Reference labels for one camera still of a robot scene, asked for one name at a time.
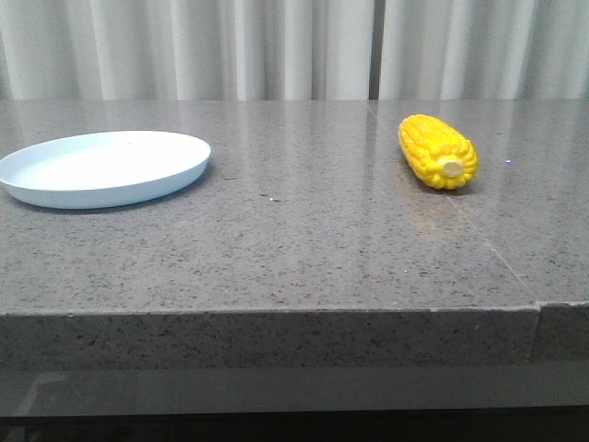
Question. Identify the yellow plastic corn cob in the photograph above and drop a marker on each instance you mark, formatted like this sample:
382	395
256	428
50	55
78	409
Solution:
438	154

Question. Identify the light blue round plate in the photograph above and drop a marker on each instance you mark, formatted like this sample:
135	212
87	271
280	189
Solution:
102	170

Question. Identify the white pleated curtain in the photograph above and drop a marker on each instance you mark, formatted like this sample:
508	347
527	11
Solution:
294	50

